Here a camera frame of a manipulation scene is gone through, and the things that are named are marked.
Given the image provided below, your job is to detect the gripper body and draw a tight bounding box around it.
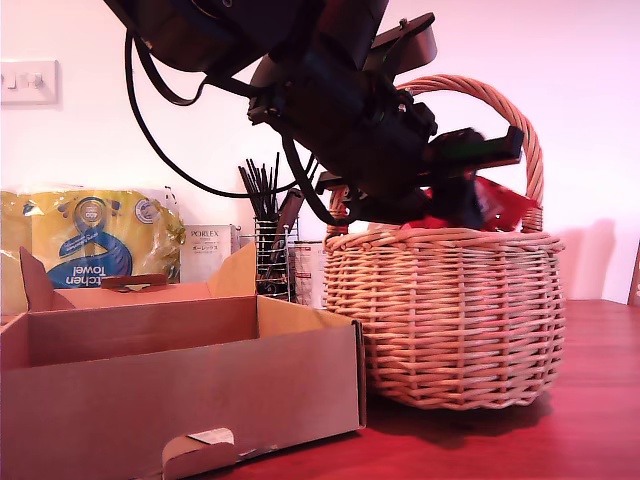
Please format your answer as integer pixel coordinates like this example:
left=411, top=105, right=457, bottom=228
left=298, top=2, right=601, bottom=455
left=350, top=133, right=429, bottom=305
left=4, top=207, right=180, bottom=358
left=317, top=90, right=526, bottom=201

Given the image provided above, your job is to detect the red Maltesers bunnies bag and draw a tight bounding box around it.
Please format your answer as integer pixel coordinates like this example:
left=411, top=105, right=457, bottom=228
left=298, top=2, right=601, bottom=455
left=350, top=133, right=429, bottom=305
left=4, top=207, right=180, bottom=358
left=399, top=174, right=539, bottom=234

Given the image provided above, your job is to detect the white Porlex box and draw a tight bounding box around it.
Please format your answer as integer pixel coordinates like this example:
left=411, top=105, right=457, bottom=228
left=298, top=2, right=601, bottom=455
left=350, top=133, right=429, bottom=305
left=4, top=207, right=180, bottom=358
left=180, top=223, right=240, bottom=284

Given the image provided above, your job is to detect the brown cardboard box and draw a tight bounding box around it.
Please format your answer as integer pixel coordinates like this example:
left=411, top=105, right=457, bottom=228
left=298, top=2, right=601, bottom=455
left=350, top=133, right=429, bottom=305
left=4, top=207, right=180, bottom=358
left=0, top=242, right=368, bottom=480

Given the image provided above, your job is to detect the dark brown wooden spatula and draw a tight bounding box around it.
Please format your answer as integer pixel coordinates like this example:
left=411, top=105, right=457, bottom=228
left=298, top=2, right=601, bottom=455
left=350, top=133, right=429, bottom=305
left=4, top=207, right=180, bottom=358
left=259, top=187, right=305, bottom=284

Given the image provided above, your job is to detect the white labelled tin can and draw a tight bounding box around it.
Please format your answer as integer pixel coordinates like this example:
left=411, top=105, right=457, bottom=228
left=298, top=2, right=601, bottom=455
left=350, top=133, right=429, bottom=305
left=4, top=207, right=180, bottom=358
left=292, top=240, right=326, bottom=309

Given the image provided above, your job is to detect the yellow kitchen towel pack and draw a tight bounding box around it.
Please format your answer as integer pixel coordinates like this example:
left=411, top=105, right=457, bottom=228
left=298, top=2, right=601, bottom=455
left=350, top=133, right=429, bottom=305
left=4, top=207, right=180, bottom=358
left=0, top=182, right=186, bottom=321

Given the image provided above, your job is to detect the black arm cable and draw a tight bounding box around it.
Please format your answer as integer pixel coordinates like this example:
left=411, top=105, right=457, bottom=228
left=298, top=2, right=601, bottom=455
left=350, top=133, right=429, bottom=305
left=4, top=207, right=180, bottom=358
left=123, top=29, right=306, bottom=200
left=281, top=135, right=346, bottom=227

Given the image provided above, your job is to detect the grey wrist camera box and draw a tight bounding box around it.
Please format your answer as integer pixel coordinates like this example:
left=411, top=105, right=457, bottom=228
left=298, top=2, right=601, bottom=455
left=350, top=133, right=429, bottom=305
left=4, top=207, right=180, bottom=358
left=362, top=12, right=439, bottom=79

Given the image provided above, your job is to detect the woven wicker basket with handle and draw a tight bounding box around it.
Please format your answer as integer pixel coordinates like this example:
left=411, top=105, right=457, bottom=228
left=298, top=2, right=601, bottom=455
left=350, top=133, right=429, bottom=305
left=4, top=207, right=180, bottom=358
left=323, top=73, right=567, bottom=411

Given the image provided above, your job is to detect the chrome wire utensil holder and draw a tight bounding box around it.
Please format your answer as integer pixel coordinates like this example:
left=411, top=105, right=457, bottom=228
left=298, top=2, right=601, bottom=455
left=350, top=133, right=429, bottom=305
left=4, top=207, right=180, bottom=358
left=238, top=214, right=300, bottom=304

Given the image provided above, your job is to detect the brown wooden picture frame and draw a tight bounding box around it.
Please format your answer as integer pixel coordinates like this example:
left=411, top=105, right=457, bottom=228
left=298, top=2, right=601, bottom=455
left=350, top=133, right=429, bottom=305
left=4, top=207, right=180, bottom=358
left=627, top=238, right=640, bottom=306

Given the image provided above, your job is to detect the white light switch plate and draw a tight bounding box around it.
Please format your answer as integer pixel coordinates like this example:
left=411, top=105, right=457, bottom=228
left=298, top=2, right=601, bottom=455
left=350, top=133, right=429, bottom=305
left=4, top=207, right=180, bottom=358
left=0, top=59, right=59, bottom=106

